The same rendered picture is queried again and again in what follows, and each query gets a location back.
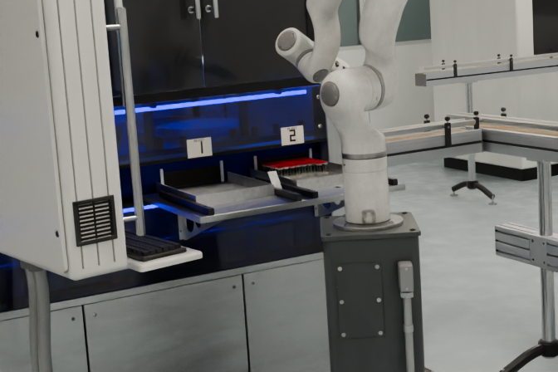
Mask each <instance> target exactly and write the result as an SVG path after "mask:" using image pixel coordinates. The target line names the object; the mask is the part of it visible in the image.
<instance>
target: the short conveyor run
mask: <svg viewBox="0 0 558 372"><path fill-rule="evenodd" d="M424 118H425V119H426V120H424V121H423V124H420V125H408V126H402V127H395V128H389V129H382V130H380V131H381V132H382V133H383V134H384V137H385V140H386V149H387V165H388V167H390V166H395V165H401V164H411V163H417V162H423V161H428V160H434V159H444V158H450V157H455V156H461V155H466V154H476V153H482V152H483V149H482V129H477V130H467V129H466V128H465V127H459V126H465V125H475V124H476V121H475V120H465V118H464V119H457V120H450V117H449V116H445V117H444V120H445V121H439V122H433V123H430V120H428V118H429V114H426V115H424ZM453 127H457V128H453ZM441 129H444V130H441ZM430 130H432V131H430ZM417 132H421V133H417ZM411 133H414V134H411ZM406 134H408V135H406ZM393 135H397V136H393ZM387 136H390V137H387Z"/></svg>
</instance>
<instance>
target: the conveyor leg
mask: <svg viewBox="0 0 558 372"><path fill-rule="evenodd" d="M526 160H530V161H535V162H537V188H538V218H539V235H540V236H551V235H553V227H552V195H551V162H550V161H544V160H539V159H528V158H526ZM540 278H541V335H542V341H544V342H554V341H556V323H555V291H554V272H553V271H550V270H546V269H544V268H540Z"/></svg>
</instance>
